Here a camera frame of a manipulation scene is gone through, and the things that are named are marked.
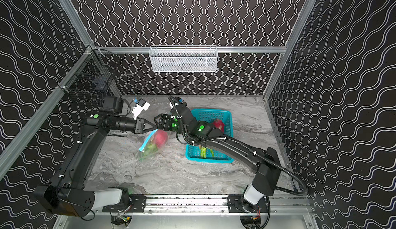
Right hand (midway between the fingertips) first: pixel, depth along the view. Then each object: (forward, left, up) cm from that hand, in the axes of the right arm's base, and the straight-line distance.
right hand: (159, 119), depth 70 cm
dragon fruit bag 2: (-1, +2, -15) cm, 15 cm away
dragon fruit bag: (-4, -20, -25) cm, 32 cm away
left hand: (-5, -1, 0) cm, 5 cm away
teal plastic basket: (-2, -14, -30) cm, 33 cm away
